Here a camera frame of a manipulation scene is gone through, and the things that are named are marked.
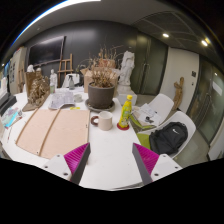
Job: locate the wooden figure sculpture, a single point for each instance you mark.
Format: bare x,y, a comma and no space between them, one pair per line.
178,91

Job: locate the small white bowl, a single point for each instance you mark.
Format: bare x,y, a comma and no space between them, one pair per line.
78,98

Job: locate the white chair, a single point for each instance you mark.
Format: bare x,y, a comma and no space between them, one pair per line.
163,103
186,121
77,80

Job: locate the colourful book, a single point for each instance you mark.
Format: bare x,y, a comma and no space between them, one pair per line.
11,116

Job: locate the yellow tag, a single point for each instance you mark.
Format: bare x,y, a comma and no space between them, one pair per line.
74,108

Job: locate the black wall screen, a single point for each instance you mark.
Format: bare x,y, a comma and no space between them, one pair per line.
46,50

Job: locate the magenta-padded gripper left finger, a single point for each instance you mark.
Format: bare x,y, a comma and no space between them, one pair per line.
76,159

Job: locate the grey spray bottle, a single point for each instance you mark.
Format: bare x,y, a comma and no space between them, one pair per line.
71,83

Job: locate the white and green plastic bottle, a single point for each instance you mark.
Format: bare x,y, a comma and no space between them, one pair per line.
52,89

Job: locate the white cabinet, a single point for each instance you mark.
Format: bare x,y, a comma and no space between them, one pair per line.
16,70

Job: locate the brown carved wooden sculpture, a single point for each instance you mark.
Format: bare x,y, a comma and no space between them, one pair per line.
38,91

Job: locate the tall white plaster statue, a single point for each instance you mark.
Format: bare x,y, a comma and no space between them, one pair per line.
127,68

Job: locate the small white figurine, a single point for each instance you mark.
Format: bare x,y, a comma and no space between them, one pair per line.
53,76

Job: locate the printed paper sheet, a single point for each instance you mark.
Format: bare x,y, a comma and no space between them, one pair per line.
61,100

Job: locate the dry plant in dark pot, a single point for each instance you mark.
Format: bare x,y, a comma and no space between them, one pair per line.
100,96

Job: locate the long ceiling light strip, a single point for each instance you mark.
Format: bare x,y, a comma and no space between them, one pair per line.
50,11

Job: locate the round ceiling light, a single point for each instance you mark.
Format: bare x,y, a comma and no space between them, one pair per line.
204,42
165,35

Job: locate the flat round red coaster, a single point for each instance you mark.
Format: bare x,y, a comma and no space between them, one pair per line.
119,128

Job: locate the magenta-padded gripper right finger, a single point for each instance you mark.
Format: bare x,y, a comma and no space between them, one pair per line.
147,159

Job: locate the wooden easel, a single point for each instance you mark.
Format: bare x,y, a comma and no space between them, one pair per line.
65,68

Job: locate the yellow drink bottle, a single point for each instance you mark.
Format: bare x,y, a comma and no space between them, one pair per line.
125,115

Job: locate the white plaster bust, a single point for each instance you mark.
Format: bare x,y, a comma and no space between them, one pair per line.
30,68

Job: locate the grey plant saucer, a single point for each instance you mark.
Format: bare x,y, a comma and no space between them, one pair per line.
100,110

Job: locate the black backpack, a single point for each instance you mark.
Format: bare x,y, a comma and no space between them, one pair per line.
168,138

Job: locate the black box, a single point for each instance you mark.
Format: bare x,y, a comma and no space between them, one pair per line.
7,103

